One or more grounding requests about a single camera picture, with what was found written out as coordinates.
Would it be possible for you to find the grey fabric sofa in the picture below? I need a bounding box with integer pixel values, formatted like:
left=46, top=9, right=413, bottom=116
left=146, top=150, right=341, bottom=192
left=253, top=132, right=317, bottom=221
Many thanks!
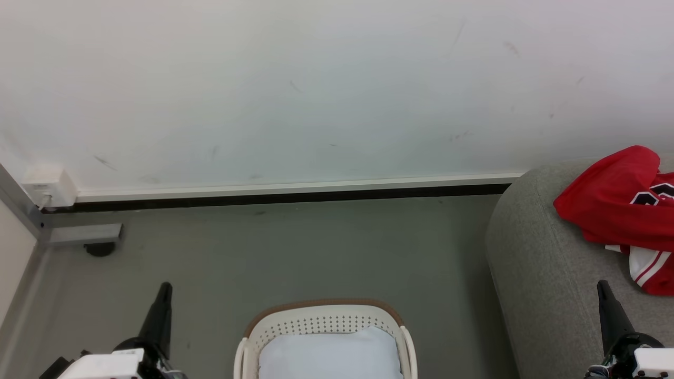
left=485, top=154, right=674, bottom=379

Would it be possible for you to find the white wall socket box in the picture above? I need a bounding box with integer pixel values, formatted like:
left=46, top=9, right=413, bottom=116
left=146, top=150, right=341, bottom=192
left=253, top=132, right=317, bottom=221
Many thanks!
left=22, top=167, right=78, bottom=209

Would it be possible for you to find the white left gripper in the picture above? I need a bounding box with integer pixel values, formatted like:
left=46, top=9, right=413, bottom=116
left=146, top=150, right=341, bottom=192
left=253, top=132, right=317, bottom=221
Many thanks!
left=55, top=282, right=173, bottom=379

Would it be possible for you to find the grey metal partition frame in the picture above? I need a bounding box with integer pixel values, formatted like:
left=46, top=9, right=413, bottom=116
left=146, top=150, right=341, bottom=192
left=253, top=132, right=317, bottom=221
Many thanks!
left=0, top=163, right=124, bottom=379

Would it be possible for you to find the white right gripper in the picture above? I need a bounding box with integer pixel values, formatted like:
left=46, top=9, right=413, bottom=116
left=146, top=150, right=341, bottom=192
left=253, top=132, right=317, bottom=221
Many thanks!
left=584, top=280, right=674, bottom=379

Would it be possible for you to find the cream perforated laundry basket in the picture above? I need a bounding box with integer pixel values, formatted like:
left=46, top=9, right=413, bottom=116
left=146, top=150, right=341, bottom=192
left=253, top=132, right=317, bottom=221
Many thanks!
left=234, top=298, right=419, bottom=379

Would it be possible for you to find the white wall trim strip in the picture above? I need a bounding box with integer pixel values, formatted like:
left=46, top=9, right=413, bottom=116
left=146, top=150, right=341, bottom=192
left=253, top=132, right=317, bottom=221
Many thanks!
left=76, top=172, right=526, bottom=204

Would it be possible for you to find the pale blue folded clothing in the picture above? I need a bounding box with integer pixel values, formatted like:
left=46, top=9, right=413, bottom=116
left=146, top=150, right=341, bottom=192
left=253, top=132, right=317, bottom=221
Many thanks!
left=257, top=326, right=404, bottom=379

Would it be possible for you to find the beige partition panel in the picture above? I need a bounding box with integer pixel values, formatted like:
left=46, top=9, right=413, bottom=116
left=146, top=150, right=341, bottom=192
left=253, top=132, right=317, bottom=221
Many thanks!
left=0, top=202, right=39, bottom=328

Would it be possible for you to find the red white sports jersey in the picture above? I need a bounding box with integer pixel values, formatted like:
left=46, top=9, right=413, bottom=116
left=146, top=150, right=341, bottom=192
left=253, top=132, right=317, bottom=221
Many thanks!
left=553, top=146, right=674, bottom=296

